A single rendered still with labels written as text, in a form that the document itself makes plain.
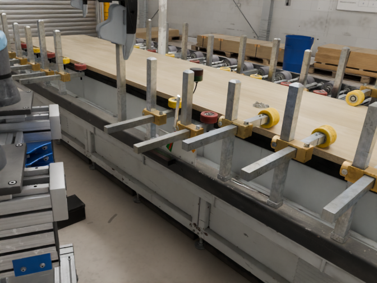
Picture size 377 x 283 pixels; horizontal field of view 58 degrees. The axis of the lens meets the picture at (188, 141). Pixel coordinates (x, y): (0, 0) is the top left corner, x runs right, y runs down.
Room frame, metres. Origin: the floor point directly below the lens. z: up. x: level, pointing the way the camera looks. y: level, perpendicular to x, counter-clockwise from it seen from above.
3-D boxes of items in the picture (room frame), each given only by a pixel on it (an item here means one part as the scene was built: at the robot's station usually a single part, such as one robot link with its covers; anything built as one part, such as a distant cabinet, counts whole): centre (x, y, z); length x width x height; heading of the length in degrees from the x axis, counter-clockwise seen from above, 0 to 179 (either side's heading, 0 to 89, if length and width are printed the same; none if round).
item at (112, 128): (1.55, 0.21, 0.84); 0.44 x 0.03 x 0.04; 135
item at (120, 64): (1.81, 0.38, 0.93); 0.05 x 0.05 x 0.45; 45
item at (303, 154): (1.08, -0.35, 0.95); 0.14 x 0.06 x 0.05; 45
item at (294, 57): (6.93, -2.04, 0.36); 0.59 x 0.57 x 0.73; 142
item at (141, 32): (9.90, 1.49, 0.23); 2.41 x 0.77 x 0.17; 143
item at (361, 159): (0.92, -0.52, 0.93); 0.04 x 0.04 x 0.48; 45
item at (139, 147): (1.36, 0.05, 0.84); 0.43 x 0.03 x 0.04; 135
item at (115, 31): (0.60, 0.13, 1.35); 0.06 x 0.03 x 0.09; 112
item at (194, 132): (1.43, 0.00, 0.85); 0.14 x 0.06 x 0.05; 45
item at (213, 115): (1.50, -0.09, 0.85); 0.08 x 0.08 x 0.11
